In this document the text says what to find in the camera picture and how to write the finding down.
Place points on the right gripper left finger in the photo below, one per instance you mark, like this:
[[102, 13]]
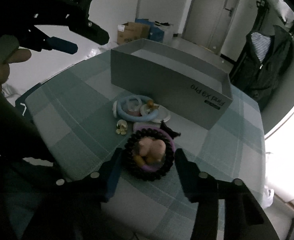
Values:
[[111, 171]]

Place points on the black jacket striped shirt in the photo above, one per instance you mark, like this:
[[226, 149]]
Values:
[[262, 63]]

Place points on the black cat shaped clip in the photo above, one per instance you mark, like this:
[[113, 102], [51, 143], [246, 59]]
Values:
[[169, 131]]

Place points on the brown cardboard box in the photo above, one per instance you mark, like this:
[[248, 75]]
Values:
[[131, 31]]

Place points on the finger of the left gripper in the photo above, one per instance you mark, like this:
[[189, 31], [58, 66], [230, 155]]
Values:
[[55, 43], [90, 31]]

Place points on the grey door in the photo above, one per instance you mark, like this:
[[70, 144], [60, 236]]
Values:
[[208, 22]]

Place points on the pink plush pig charm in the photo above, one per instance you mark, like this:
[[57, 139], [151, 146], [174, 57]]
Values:
[[150, 151]]

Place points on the grey cardboard box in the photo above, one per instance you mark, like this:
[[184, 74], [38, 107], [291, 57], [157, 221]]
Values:
[[194, 87]]

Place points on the left hand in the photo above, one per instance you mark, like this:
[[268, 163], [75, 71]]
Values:
[[21, 55]]

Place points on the blue bag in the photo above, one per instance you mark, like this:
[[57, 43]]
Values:
[[157, 29]]

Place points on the white round pin badge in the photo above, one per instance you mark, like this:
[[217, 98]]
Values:
[[163, 114]]

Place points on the small cream flower earring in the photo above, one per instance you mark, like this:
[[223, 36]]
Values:
[[122, 127]]

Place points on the teal checked tablecloth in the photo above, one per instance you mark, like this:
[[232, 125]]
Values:
[[185, 133]]

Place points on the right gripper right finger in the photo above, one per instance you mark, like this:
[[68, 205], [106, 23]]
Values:
[[196, 184]]

